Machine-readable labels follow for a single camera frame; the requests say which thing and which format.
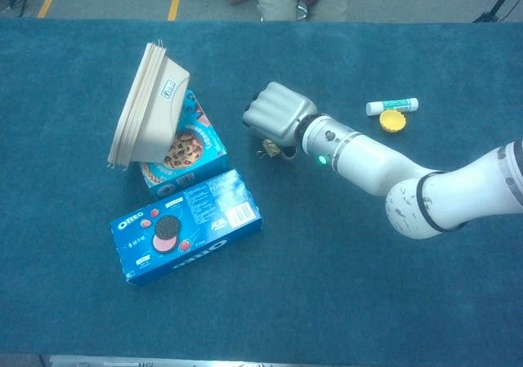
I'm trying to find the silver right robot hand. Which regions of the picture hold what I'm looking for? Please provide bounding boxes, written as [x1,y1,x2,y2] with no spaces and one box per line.
[242,81,319,159]

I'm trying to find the gold binder clip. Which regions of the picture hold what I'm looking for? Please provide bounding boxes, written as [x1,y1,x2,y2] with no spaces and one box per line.
[256,138,282,159]

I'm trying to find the white green glue stick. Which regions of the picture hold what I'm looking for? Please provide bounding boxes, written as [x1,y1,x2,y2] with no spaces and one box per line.
[365,96,420,117]

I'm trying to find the yellow object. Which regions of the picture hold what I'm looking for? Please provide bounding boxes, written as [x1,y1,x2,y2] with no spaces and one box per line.
[378,110,408,134]

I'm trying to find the beige lidded lunch box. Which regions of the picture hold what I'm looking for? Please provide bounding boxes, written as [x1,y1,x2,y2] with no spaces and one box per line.
[106,41,192,172]

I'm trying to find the blue Oreo box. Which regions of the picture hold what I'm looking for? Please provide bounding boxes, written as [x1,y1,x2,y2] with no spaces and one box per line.
[109,168,263,287]

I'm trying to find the light blue cookie box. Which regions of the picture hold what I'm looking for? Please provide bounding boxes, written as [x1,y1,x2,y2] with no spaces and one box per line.
[138,88,230,200]

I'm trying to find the blue felt table cloth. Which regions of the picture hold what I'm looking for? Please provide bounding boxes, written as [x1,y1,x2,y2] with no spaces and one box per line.
[0,17,523,362]

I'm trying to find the metal table frame rail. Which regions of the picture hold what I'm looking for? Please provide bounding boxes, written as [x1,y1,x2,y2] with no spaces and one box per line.
[39,353,262,367]

